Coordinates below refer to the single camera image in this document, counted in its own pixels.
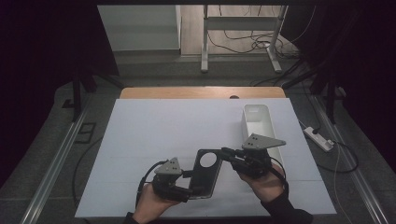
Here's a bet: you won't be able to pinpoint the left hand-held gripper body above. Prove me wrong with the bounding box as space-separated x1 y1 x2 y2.
151 157 193 203

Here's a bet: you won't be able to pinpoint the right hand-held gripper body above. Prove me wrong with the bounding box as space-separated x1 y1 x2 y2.
231 133 287 179

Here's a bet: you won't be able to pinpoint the white plastic bin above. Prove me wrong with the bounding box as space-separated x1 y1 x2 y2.
241 104 285 166

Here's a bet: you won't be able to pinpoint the person's left hand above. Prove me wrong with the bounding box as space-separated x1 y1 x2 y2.
133 182 182 224

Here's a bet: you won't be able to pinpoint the person's right hand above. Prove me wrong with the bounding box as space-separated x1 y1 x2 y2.
237 162 286 203

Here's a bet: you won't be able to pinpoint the white table cover sheet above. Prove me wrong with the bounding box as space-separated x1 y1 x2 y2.
74 97 337 218

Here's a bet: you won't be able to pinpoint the white power strip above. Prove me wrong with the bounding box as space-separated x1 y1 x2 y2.
303 126 335 153

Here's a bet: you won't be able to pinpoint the wooden table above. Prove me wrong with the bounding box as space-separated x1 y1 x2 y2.
120 86 287 100

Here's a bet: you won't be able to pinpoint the black stand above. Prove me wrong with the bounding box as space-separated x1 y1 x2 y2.
61 69 126 123
280 60 347 126

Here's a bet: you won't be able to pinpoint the white cabinet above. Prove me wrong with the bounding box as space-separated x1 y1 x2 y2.
96 4 182 52

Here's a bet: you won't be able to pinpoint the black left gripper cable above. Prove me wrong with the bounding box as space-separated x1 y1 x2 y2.
135 160 170 209

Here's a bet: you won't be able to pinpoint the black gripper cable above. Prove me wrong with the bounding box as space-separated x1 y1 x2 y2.
268 156 290 201
135 160 170 209

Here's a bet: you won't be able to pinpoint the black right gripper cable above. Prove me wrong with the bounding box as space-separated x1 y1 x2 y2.
268 156 290 201

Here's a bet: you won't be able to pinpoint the thin white cable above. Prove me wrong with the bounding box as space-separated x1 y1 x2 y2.
332 146 347 220

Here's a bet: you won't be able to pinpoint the black floor cable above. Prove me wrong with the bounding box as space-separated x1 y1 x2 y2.
71 135 105 209

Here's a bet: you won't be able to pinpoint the black power cable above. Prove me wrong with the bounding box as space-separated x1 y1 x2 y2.
312 125 360 175

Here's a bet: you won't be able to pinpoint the tangled floor cables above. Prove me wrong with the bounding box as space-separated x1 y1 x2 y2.
206 4 316 61

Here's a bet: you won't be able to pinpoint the metal floor rail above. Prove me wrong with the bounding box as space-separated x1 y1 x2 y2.
311 92 390 224
19 92 92 224

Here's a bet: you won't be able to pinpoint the white desk frame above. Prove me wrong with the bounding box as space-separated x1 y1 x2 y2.
200 4 290 75

